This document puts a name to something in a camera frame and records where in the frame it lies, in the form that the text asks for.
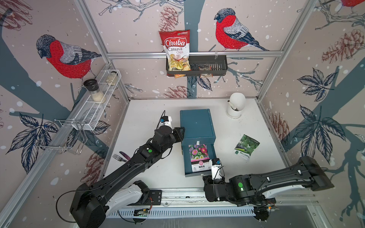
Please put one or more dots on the white wire shelf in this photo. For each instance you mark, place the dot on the white wire shelf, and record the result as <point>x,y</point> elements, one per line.
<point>91,112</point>

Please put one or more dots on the small pale jar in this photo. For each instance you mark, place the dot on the small pale jar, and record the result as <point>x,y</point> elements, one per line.
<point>112,78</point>

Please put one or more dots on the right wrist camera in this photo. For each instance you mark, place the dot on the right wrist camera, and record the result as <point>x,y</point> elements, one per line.
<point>216,168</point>

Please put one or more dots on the teal drawer cabinet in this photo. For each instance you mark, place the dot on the teal drawer cabinet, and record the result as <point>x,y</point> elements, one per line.
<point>199,129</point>

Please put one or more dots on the black lid spice jar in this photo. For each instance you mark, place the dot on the black lid spice jar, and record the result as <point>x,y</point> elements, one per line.
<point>96,94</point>

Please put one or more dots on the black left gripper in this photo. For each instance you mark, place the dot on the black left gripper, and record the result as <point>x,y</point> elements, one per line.
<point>179,136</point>

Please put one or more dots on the white utensil holder cup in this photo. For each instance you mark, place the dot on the white utensil holder cup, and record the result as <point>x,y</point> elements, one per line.
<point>239,100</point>

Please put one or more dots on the snack packet in basket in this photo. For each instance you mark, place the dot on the snack packet in basket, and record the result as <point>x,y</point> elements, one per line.
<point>206,68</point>

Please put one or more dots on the red cassava chips bag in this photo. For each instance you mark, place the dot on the red cassava chips bag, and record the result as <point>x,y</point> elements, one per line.
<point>176,45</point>

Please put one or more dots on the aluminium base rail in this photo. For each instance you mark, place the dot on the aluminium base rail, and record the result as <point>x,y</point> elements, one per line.
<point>170,203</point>

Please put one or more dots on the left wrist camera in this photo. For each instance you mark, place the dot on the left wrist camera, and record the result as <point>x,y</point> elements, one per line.
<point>166,121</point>

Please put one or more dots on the pink handled fork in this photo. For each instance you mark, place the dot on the pink handled fork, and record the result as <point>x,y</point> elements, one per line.
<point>122,157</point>

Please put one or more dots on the black wall basket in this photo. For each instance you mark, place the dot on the black wall basket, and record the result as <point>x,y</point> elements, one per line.
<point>215,65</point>

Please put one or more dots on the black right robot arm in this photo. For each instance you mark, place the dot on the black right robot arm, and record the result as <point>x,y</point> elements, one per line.
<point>261,189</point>

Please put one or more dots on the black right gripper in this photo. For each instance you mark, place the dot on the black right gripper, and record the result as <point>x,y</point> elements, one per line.
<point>207,184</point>

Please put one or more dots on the pink flower seed bag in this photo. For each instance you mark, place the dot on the pink flower seed bag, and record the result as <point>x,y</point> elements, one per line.
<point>199,158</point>

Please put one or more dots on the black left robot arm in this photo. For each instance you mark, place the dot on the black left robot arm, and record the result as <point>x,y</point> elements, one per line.
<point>88,206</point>

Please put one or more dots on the cream handled utensil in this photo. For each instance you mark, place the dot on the cream handled utensil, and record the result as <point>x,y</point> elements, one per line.
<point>233,107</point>

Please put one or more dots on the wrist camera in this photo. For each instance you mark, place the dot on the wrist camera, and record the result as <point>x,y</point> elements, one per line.
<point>216,168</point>
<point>166,121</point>

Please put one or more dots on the wire hook rack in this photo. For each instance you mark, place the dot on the wire hook rack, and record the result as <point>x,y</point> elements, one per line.
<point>62,136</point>

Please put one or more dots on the green gourd seed bag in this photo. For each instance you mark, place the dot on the green gourd seed bag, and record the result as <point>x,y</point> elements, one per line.
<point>245,147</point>

